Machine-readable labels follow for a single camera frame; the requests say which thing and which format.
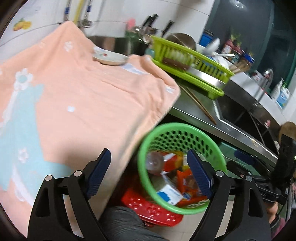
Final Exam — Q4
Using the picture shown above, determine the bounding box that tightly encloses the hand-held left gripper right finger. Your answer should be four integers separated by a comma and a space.
186, 149, 271, 241

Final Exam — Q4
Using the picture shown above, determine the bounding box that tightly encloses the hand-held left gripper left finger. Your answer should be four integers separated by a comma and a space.
27, 148, 112, 241

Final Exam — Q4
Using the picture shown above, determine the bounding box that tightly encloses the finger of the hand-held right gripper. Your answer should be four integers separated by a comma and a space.
227, 161, 277, 186
232, 149, 278, 169

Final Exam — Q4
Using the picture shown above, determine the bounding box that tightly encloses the orange snack wrapper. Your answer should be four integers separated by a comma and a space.
177, 169, 208, 207

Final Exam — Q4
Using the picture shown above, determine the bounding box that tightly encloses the yellow snack wrapper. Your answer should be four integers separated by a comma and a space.
181, 154, 192, 171

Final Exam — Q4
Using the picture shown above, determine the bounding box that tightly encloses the white blue milk carton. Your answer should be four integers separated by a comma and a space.
157, 174, 184, 205

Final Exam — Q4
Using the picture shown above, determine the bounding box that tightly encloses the gold red label plastic bottle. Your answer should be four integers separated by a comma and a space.
146, 151, 183, 175

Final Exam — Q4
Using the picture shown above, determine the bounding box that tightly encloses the green perforated plastic basket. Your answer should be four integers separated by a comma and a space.
137, 123, 227, 215

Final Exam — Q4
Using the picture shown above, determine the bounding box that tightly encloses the person's right forearm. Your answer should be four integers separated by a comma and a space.
269, 214, 294, 240

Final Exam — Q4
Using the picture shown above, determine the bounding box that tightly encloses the person's right hand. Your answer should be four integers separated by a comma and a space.
266, 201, 292, 223

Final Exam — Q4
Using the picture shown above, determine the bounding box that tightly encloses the green cabinet door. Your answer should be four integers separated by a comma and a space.
218, 141, 275, 179

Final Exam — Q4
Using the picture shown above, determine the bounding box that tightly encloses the stainless steel sink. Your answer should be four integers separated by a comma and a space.
214, 93, 281, 163

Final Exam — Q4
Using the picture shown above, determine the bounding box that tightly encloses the red plastic stool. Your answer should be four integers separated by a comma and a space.
121, 187, 184, 226

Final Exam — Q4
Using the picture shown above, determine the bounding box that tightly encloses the person's grey plaid leg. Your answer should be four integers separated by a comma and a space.
98, 206, 176, 241

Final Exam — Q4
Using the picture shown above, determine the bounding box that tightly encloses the blue label detergent bottle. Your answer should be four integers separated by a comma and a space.
276, 82, 290, 109

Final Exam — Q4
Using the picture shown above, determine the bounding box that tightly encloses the brown wooden chopstick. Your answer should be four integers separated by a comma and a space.
179, 85, 215, 124
186, 86, 217, 125

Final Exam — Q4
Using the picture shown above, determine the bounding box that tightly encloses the peach floral towel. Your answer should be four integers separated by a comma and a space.
0, 21, 181, 234

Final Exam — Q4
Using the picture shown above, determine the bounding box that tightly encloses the white pump bottle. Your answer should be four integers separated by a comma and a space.
270, 77, 285, 100

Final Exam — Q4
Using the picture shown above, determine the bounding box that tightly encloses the chrome sink faucet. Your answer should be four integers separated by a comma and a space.
257, 68, 274, 102

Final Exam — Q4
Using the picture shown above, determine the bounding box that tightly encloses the bundle of wooden chopsticks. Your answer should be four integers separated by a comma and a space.
228, 60, 251, 72

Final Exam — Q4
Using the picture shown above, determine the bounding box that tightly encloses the blue lid jar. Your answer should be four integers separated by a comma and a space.
240, 52, 256, 70

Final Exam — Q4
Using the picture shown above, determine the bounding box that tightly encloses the dark jar with sprouts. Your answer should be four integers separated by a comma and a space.
232, 39, 244, 63

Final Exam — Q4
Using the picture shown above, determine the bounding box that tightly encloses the red label jar with sprouts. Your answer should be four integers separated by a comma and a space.
221, 35, 235, 55

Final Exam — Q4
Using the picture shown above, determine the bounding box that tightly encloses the white ceramic bowl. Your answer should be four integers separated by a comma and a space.
203, 37, 221, 52

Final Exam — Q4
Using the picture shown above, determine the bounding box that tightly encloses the white flower print plate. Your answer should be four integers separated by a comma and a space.
92, 46, 129, 66

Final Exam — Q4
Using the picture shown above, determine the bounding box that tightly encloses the blue plastic container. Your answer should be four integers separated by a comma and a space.
199, 31, 213, 47

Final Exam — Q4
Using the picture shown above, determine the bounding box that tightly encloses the stainless steel bowl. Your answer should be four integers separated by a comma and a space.
165, 33, 197, 50

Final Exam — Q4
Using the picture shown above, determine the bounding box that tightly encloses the green glass utensil jar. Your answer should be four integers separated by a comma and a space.
125, 30, 148, 56

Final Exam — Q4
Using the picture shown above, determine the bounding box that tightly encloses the green plastic dish rack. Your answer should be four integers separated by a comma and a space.
151, 35, 234, 97

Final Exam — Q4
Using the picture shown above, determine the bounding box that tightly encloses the pink bristle brush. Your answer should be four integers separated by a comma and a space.
126, 19, 137, 32

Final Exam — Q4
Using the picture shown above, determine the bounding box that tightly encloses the black handle kitchen knife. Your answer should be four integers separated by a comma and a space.
141, 14, 159, 30
161, 20, 174, 37

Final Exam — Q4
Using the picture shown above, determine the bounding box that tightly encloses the yellow gas hose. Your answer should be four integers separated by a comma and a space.
74, 0, 85, 22

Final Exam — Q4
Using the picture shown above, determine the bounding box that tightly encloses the orange fruit wall sticker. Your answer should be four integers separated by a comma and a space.
13, 18, 31, 32

